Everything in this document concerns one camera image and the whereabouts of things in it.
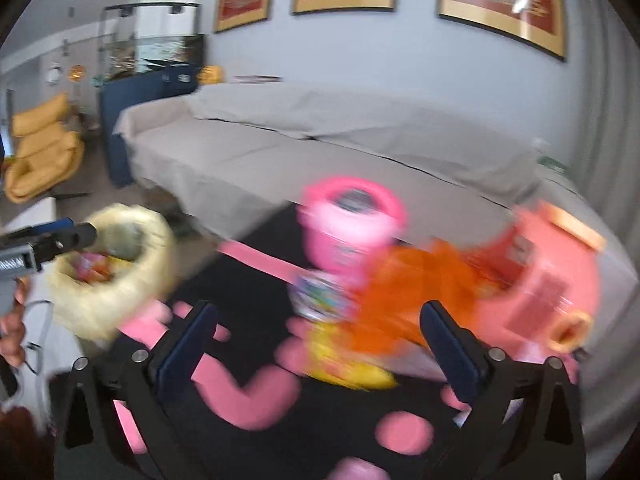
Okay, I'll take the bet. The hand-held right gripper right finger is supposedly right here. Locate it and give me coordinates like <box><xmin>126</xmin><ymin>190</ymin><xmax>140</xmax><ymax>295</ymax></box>
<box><xmin>420</xmin><ymin>301</ymin><xmax>587</xmax><ymax>480</ymax></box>

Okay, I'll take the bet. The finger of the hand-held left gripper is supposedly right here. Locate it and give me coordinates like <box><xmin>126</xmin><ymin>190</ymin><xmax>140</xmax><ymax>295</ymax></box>
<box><xmin>2</xmin><ymin>217</ymin><xmax>99</xmax><ymax>261</ymax></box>

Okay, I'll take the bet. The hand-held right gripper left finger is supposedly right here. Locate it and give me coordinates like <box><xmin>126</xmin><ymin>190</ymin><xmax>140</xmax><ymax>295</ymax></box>
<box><xmin>54</xmin><ymin>300</ymin><xmax>221</xmax><ymax>480</ymax></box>

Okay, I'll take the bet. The orange plastic bag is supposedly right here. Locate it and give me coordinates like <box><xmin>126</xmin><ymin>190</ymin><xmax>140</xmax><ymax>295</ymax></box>
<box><xmin>350</xmin><ymin>240</ymin><xmax>481</xmax><ymax>356</ymax></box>

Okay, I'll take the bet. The yellow snack wrapper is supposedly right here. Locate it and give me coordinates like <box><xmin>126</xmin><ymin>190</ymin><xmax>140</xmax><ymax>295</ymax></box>
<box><xmin>305</xmin><ymin>322</ymin><xmax>398</xmax><ymax>391</ymax></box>

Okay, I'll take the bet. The green and white snack packet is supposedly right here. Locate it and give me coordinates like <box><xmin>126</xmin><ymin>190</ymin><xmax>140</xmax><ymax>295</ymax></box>
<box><xmin>292</xmin><ymin>267</ymin><xmax>361</xmax><ymax>323</ymax></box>

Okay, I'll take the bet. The person's left hand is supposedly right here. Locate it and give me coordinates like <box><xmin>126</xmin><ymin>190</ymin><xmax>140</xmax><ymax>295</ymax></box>
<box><xmin>0</xmin><ymin>280</ymin><xmax>27</xmax><ymax>367</ymax></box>

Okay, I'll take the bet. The yellow armchair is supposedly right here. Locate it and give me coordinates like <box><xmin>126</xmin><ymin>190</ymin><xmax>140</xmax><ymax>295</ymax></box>
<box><xmin>5</xmin><ymin>92</ymin><xmax>86</xmax><ymax>203</ymax></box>

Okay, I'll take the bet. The pink toy toaster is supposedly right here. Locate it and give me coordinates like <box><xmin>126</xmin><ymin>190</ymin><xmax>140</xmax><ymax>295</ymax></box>
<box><xmin>475</xmin><ymin>202</ymin><xmax>603</xmax><ymax>361</ymax></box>

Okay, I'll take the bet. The black cloth with pink print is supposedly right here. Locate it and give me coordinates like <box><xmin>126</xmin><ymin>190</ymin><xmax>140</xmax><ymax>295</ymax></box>
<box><xmin>112</xmin><ymin>205</ymin><xmax>581</xmax><ymax>480</ymax></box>

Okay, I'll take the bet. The pink toy rice cooker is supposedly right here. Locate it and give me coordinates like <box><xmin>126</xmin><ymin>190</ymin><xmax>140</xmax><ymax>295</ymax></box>
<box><xmin>295</xmin><ymin>177</ymin><xmax>408</xmax><ymax>271</ymax></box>

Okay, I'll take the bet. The glass fish tank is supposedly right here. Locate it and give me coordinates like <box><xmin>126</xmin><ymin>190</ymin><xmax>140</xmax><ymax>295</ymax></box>
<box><xmin>97</xmin><ymin>35</ymin><xmax>206</xmax><ymax>81</ymax></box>

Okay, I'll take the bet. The grey covered sofa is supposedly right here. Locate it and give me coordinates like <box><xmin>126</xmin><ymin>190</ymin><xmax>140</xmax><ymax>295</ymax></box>
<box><xmin>112</xmin><ymin>82</ymin><xmax>626</xmax><ymax>281</ymax></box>

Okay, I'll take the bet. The black fish tank light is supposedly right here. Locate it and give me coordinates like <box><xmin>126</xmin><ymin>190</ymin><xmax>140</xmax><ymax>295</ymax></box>
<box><xmin>102</xmin><ymin>2</ymin><xmax>201</xmax><ymax>17</ymax></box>

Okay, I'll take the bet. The grey curtain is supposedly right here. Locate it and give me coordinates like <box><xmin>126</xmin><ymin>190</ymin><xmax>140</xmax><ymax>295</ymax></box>
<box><xmin>565</xmin><ymin>0</ymin><xmax>640</xmax><ymax>211</ymax></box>

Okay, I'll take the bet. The wide red framed picture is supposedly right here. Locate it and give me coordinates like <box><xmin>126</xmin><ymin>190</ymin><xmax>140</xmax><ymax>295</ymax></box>
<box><xmin>437</xmin><ymin>0</ymin><xmax>568</xmax><ymax>62</ymax></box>

